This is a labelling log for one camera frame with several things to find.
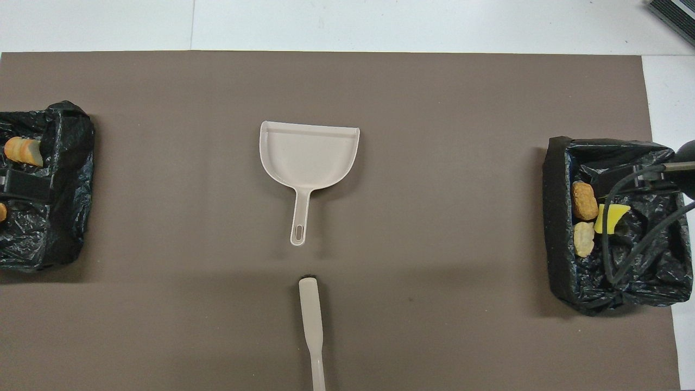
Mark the brown table mat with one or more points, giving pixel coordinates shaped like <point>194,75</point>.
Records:
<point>380,87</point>

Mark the small green yellow sponge piece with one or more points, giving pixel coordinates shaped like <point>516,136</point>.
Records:
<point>613,217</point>

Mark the black bag lined bin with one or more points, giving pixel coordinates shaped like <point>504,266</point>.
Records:
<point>559,244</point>
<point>65,163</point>

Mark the brown bread roll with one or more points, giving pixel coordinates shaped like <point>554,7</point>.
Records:
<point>585,201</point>

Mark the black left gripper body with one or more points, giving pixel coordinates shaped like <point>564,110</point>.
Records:
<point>30,186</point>

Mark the dark ribbed device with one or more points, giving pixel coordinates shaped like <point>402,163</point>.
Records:
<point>678,13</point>

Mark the beige brush with black bristles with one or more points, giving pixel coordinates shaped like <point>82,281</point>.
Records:
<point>310,309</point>

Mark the striped croissant piece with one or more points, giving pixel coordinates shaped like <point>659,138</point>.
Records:
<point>2,213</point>
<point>21,151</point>
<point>583,239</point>

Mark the beige plastic dustpan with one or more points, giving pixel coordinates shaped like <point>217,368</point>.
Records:
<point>309,152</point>

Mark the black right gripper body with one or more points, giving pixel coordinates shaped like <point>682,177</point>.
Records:
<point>630,179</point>

